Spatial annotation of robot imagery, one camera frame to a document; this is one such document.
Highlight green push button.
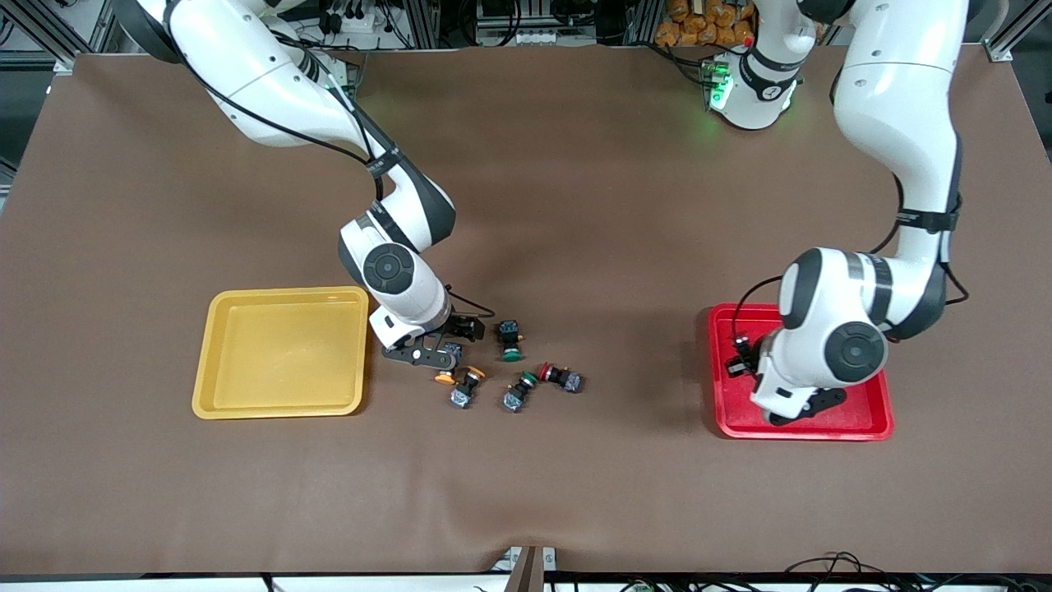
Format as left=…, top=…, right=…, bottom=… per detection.
left=502, top=371, right=540, bottom=414
left=498, top=320, right=527, bottom=363

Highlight red plastic tray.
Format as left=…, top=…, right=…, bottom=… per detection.
left=708, top=303, right=895, bottom=442

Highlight brown table mat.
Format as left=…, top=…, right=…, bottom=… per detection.
left=0, top=45, right=1052, bottom=576

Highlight yellow plastic tray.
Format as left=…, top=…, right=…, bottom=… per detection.
left=193, top=286, right=371, bottom=420

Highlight white power strip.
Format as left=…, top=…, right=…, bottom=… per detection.
left=325, top=8, right=379, bottom=35

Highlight orange packed bags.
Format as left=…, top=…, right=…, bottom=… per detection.
left=655, top=0, right=757, bottom=48

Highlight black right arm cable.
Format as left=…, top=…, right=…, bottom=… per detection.
left=164, top=0, right=496, bottom=320

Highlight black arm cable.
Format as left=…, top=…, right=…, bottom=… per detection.
left=164, top=0, right=496, bottom=320
left=731, top=169, right=971, bottom=342

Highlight black right camera mount bracket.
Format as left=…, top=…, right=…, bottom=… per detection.
left=382, top=340, right=449, bottom=368

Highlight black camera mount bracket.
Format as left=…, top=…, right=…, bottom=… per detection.
left=382, top=340, right=449, bottom=368
left=767, top=386, right=848, bottom=427

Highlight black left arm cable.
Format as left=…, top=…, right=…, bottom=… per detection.
left=731, top=169, right=971, bottom=342

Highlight black left camera mount bracket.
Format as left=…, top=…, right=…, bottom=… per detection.
left=767, top=386, right=848, bottom=427

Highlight black floor cables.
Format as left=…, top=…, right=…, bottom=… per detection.
left=781, top=551, right=1052, bottom=592

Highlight metal table edge bracket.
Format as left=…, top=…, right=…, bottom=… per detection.
left=491, top=545, right=560, bottom=592

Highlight aluminium frame strut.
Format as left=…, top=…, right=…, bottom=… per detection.
left=0, top=0, right=83, bottom=75
left=627, top=0, right=663, bottom=46
left=982, top=0, right=1038, bottom=63
left=407, top=0, right=442, bottom=49

